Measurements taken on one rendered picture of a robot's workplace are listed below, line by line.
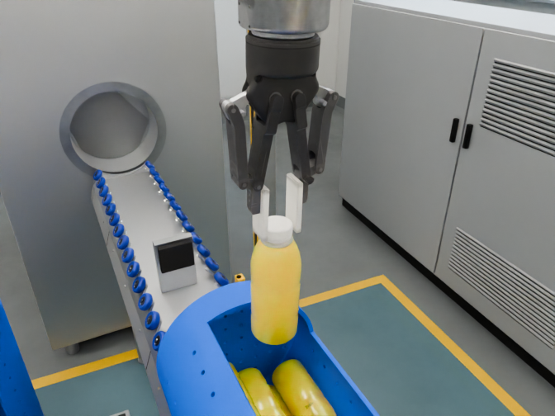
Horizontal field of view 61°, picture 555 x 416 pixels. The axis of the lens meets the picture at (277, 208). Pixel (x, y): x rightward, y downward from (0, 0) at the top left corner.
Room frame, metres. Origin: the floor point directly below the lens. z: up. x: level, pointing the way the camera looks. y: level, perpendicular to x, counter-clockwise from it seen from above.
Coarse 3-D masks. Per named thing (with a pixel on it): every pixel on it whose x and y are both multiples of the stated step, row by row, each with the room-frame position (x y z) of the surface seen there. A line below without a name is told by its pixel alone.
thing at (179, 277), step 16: (160, 240) 1.00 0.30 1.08; (176, 240) 1.01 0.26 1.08; (192, 240) 1.03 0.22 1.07; (160, 256) 0.97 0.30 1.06; (176, 256) 0.99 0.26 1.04; (192, 256) 1.01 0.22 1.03; (160, 272) 0.98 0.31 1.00; (176, 272) 1.00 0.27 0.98; (192, 272) 1.02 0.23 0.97; (160, 288) 0.99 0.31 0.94; (176, 288) 1.00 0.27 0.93
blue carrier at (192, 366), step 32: (224, 288) 0.63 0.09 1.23; (192, 320) 0.57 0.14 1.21; (224, 320) 0.63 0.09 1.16; (160, 352) 0.57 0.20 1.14; (192, 352) 0.52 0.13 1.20; (224, 352) 0.63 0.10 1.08; (256, 352) 0.65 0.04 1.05; (288, 352) 0.68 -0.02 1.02; (320, 352) 0.61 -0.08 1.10; (192, 384) 0.47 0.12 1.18; (224, 384) 0.45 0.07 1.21; (320, 384) 0.59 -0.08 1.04; (352, 384) 0.53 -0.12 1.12
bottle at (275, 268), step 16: (288, 240) 0.49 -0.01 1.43; (256, 256) 0.48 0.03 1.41; (272, 256) 0.47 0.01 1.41; (288, 256) 0.47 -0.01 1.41; (256, 272) 0.47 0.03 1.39; (272, 272) 0.46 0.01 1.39; (288, 272) 0.47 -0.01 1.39; (256, 288) 0.47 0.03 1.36; (272, 288) 0.46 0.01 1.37; (288, 288) 0.47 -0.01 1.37; (256, 304) 0.47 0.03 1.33; (272, 304) 0.46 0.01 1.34; (288, 304) 0.47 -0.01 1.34; (256, 320) 0.47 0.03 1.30; (272, 320) 0.46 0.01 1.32; (288, 320) 0.47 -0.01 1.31; (256, 336) 0.47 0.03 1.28; (272, 336) 0.46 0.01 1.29; (288, 336) 0.47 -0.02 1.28
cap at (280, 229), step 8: (272, 216) 0.51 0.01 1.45; (280, 216) 0.51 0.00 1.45; (272, 224) 0.49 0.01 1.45; (280, 224) 0.49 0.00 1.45; (288, 224) 0.49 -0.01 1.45; (272, 232) 0.48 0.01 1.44; (280, 232) 0.47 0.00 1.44; (288, 232) 0.48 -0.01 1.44; (272, 240) 0.48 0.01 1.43; (280, 240) 0.48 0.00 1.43
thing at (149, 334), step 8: (104, 184) 1.58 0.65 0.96; (96, 192) 1.59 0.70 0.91; (112, 200) 1.45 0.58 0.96; (104, 208) 1.45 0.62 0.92; (104, 216) 1.41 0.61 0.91; (112, 232) 1.29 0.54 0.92; (112, 240) 1.26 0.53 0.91; (120, 256) 1.16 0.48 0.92; (128, 264) 1.10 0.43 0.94; (128, 280) 1.05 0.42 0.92; (136, 296) 0.97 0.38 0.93; (136, 304) 0.95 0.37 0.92; (152, 304) 0.90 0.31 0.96; (144, 312) 0.90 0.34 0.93; (144, 320) 0.88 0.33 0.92; (160, 320) 0.84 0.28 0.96; (144, 328) 0.86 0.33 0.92; (152, 336) 0.82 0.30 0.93; (152, 352) 0.78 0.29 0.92
